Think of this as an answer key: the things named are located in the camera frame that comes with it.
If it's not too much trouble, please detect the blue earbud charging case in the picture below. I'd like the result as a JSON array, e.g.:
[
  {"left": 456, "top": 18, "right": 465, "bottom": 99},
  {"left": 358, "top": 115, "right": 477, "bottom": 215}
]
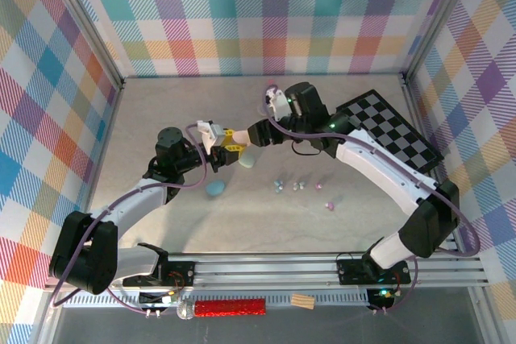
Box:
[{"left": 204, "top": 180, "right": 226, "bottom": 199}]

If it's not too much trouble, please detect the pink toy microphone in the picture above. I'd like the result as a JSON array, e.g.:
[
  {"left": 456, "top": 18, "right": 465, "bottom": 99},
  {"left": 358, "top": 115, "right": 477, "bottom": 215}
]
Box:
[{"left": 260, "top": 77, "right": 277, "bottom": 116}]

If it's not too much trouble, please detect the black grey checkerboard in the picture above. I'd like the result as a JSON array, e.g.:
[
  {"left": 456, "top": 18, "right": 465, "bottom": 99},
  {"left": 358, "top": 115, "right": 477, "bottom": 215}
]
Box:
[{"left": 335, "top": 89, "right": 445, "bottom": 174}]

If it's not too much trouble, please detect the red glitter microphone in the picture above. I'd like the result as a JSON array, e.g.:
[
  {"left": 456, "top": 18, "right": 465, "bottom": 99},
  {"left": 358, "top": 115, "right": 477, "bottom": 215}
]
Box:
[{"left": 176, "top": 297, "right": 267, "bottom": 321}]

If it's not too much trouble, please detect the small cork block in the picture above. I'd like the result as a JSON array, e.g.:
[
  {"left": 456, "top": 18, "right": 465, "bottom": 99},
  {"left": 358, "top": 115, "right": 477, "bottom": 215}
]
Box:
[{"left": 290, "top": 293, "right": 316, "bottom": 310}]

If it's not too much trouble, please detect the thin black cable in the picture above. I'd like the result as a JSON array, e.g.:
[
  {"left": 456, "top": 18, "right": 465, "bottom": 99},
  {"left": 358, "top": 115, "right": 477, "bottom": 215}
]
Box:
[{"left": 292, "top": 143, "right": 323, "bottom": 157}]

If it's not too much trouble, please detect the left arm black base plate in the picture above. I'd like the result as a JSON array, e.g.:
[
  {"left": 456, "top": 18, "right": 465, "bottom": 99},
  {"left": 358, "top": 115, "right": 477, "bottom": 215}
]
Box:
[{"left": 122, "top": 259, "right": 198, "bottom": 288}]

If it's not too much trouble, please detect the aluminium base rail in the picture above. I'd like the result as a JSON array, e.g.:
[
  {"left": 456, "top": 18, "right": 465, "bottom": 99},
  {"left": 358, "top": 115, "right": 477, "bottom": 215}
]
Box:
[{"left": 44, "top": 251, "right": 485, "bottom": 292}]

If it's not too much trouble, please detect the aluminium frame post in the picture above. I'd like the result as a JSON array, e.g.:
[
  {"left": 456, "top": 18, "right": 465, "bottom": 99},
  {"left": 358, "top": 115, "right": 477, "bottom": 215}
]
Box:
[
  {"left": 401, "top": 0, "right": 483, "bottom": 85},
  {"left": 42, "top": 0, "right": 125, "bottom": 91}
]

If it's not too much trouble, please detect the white slotted cable duct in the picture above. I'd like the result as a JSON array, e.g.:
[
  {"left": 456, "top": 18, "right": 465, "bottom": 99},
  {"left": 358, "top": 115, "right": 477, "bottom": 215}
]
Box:
[{"left": 63, "top": 292, "right": 371, "bottom": 309}]

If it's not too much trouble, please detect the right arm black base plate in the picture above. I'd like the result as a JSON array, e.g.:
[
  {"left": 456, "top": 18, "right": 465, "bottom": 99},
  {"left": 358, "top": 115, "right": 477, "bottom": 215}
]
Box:
[{"left": 335, "top": 253, "right": 413, "bottom": 287}]

